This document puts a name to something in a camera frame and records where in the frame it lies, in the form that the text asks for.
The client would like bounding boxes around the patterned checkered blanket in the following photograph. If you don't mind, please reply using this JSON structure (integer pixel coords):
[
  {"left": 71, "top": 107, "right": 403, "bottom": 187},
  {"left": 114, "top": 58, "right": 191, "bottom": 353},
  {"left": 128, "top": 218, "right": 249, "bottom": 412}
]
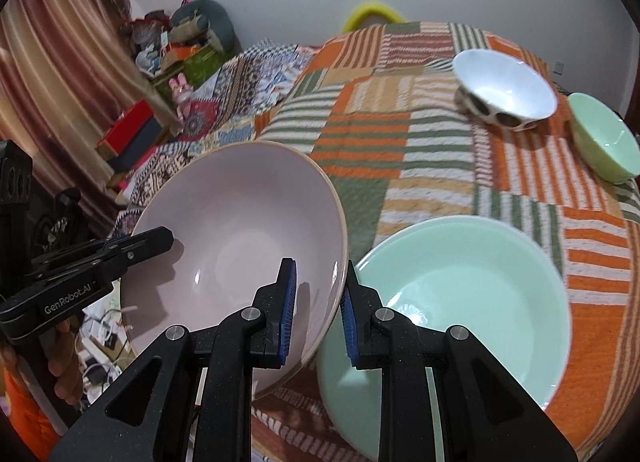
[{"left": 110, "top": 39, "right": 319, "bottom": 238}]

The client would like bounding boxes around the pink bowl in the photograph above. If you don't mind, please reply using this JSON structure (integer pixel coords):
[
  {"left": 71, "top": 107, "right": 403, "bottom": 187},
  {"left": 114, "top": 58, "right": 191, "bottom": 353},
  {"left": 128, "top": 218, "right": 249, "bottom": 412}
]
[{"left": 120, "top": 141, "right": 348, "bottom": 398}]

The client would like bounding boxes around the grey plush toy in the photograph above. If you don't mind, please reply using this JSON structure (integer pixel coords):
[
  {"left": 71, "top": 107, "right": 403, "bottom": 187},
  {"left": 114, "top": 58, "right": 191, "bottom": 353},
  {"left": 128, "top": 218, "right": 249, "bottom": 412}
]
[{"left": 168, "top": 0, "right": 238, "bottom": 54}]

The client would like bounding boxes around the yellow foam chair back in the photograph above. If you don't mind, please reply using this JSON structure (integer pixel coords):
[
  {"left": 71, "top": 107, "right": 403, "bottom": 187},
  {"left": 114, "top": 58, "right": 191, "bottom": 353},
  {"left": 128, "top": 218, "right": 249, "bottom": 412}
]
[{"left": 341, "top": 1, "right": 406, "bottom": 33}]

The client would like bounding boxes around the striped red gold curtain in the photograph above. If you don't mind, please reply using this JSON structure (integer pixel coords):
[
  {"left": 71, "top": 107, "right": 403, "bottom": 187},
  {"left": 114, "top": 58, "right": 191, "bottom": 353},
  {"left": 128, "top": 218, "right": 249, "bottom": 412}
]
[{"left": 1, "top": 0, "right": 176, "bottom": 234}]

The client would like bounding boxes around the dark blue box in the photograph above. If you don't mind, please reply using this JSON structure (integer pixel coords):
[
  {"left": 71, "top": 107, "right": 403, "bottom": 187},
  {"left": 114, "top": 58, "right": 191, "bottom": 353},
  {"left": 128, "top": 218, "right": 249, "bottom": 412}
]
[{"left": 107, "top": 117, "right": 164, "bottom": 173}]

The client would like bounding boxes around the white wall socket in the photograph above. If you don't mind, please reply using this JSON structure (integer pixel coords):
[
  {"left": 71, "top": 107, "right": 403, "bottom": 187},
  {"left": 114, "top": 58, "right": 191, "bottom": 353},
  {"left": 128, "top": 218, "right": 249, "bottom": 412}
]
[{"left": 552, "top": 60, "right": 565, "bottom": 76}]

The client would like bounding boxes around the white dotted bowl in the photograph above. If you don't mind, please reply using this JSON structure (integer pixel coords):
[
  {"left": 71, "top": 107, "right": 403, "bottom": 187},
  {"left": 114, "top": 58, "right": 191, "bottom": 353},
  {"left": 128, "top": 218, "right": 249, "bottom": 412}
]
[{"left": 452, "top": 48, "right": 558, "bottom": 132}]

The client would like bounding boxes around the striped patchwork tablecloth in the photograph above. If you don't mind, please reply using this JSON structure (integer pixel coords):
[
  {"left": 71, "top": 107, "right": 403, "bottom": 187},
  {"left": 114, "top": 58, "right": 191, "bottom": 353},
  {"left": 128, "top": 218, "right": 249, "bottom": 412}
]
[{"left": 256, "top": 22, "right": 639, "bottom": 459}]

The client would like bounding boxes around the red box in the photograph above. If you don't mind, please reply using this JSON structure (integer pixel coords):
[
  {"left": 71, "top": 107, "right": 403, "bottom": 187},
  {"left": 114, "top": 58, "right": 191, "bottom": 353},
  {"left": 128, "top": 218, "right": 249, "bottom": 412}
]
[{"left": 96, "top": 100, "right": 153, "bottom": 155}]

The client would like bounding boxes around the mint green bowl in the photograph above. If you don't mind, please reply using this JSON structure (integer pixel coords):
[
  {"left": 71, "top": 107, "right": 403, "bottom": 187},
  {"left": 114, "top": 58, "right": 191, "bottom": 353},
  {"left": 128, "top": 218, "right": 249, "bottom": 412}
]
[{"left": 567, "top": 93, "right": 640, "bottom": 185}]

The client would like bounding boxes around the green cardboard box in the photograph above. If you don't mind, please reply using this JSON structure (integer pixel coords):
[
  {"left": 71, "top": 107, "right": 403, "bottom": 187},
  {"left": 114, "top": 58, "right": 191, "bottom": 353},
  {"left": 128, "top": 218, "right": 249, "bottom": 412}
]
[{"left": 151, "top": 46, "right": 233, "bottom": 105}]

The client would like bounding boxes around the mint green plate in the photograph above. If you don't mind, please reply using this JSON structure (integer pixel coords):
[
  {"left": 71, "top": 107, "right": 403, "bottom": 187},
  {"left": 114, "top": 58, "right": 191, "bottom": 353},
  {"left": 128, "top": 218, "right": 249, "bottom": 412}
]
[{"left": 318, "top": 215, "right": 570, "bottom": 460}]

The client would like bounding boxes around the left hand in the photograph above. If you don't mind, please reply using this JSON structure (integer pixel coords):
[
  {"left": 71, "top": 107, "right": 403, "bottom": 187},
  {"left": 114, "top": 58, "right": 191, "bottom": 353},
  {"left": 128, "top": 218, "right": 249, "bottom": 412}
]
[{"left": 48, "top": 320, "right": 82, "bottom": 404}]

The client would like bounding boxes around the pink rabbit toy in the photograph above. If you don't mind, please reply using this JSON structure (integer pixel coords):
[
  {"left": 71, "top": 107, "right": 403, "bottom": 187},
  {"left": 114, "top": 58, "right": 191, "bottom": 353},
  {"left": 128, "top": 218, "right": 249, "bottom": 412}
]
[{"left": 168, "top": 72, "right": 194, "bottom": 120}]

